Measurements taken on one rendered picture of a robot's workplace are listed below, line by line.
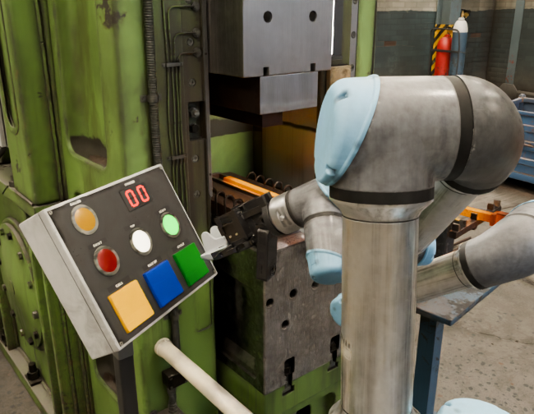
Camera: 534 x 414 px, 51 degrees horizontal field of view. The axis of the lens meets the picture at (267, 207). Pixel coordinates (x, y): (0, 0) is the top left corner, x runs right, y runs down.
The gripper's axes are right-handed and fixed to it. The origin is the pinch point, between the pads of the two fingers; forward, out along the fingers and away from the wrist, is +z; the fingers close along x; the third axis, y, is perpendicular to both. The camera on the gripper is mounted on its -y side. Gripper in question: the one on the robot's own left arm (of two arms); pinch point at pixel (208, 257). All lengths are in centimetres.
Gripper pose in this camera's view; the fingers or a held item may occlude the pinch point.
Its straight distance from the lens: 119.9
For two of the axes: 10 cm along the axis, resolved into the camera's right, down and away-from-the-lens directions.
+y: -4.5, -8.9, -0.8
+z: -7.8, 3.5, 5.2
